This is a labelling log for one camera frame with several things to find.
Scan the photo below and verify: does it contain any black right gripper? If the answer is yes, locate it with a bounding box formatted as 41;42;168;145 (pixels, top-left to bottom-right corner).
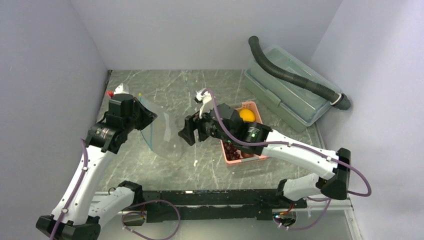
177;102;235;146

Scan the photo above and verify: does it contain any clear zip top bag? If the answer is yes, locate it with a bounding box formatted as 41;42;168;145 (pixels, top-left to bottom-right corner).
138;94;183;160

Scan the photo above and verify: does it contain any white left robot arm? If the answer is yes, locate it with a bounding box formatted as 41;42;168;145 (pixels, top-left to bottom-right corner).
36;93;158;240

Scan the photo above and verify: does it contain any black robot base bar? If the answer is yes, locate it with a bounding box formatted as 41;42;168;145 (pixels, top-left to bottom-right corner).
124;189;307;223

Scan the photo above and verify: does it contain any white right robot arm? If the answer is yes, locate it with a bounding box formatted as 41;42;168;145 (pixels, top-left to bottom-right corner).
178;104;351;208

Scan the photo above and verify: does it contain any dark purple grape bunch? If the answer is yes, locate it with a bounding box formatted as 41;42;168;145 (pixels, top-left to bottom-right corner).
222;142;241;161

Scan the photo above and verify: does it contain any dark red round fruit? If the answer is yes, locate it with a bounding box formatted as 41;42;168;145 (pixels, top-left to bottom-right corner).
240;151;255;159

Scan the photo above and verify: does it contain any yellow mango right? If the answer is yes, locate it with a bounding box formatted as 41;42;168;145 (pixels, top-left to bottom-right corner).
238;108;256;122

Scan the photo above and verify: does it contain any green lidded storage box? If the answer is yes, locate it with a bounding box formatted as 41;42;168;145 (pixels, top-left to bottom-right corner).
244;45;341;133

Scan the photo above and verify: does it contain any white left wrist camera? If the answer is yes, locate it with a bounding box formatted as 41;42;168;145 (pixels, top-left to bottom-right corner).
105;83;129;98

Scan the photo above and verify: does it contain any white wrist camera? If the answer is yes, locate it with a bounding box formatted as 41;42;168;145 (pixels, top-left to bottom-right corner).
105;83;129;98
194;88;214;119

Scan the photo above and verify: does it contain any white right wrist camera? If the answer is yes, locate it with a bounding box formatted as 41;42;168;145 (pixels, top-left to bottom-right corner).
194;88;214;119

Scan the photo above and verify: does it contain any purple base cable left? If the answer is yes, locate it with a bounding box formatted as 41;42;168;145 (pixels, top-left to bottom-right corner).
121;198;182;240

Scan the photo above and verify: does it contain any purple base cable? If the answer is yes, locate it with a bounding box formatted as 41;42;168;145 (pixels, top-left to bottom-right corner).
121;198;182;240
273;196;333;232

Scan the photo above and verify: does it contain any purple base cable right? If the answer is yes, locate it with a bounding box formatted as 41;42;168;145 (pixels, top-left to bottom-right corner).
273;196;333;232

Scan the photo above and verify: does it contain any dark corrugated hose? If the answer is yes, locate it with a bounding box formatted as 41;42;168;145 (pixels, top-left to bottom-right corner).
248;35;352;112

